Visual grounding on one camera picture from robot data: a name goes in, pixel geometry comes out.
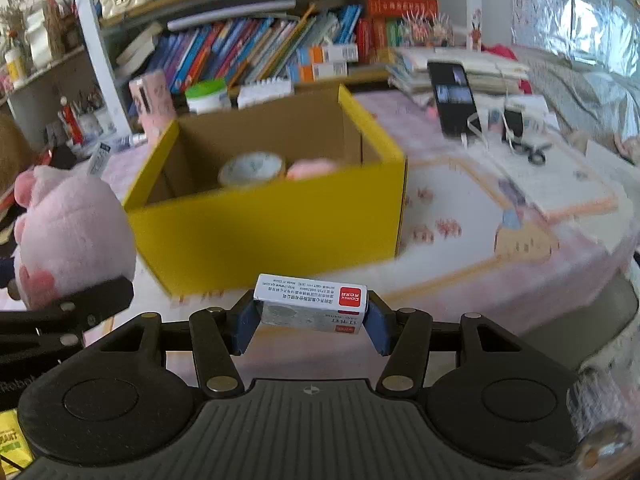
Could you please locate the orange white medicine box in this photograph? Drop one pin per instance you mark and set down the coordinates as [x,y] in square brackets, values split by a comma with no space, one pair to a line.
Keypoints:
[331,53]

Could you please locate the white jar green lid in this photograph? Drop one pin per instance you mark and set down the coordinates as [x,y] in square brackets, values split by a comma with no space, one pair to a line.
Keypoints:
[208,96]

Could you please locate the red book set box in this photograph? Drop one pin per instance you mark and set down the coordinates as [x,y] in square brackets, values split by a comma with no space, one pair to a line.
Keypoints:
[385,24]

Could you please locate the pink cylindrical humidifier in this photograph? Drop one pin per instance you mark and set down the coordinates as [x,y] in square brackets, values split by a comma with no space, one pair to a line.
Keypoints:
[153,103]

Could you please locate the white tissue pack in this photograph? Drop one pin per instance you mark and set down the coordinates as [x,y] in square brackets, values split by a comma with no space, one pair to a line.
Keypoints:
[264,91]

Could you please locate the black scissors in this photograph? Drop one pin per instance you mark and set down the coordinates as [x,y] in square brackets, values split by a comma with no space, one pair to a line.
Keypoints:
[535,154]

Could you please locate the white spray bottle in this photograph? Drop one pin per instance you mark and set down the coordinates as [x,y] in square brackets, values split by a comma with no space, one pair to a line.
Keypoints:
[120,144]

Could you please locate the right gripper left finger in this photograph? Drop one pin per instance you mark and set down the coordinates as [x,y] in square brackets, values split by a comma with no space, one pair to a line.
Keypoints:
[218,334]

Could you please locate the small white box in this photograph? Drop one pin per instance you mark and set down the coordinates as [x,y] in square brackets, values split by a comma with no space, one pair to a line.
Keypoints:
[307,304]

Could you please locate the yellow cardboard box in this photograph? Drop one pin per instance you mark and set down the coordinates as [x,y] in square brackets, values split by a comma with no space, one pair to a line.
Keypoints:
[196,234]

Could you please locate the pink paw plush toy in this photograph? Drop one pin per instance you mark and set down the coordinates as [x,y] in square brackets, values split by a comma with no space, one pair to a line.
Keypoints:
[74,234]

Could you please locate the alphabet wall poster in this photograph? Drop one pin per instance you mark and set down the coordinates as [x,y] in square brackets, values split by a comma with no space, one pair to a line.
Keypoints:
[542,24]

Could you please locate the fluffy orange cat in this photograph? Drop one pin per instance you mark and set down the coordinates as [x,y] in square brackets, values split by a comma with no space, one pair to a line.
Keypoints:
[16,155]

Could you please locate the pink pig plush toy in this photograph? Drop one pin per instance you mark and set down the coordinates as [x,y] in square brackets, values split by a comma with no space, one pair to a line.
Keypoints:
[311,168]

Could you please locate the row of colourful books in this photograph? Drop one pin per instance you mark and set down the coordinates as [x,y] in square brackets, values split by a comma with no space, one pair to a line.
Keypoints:
[246,49]

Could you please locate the yellow tape roll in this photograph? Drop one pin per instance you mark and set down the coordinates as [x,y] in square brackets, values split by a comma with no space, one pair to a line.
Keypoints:
[251,168]

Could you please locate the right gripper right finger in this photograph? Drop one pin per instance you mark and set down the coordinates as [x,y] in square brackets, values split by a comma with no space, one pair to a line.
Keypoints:
[403,338]

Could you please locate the pink checkered tablecloth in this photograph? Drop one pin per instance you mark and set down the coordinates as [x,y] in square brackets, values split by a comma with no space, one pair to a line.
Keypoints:
[464,245]

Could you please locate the black smartphone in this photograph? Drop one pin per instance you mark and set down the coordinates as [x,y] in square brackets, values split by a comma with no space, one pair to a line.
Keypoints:
[454,99]

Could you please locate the stack of papers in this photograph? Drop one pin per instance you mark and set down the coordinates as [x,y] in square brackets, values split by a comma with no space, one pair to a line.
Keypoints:
[411,67]

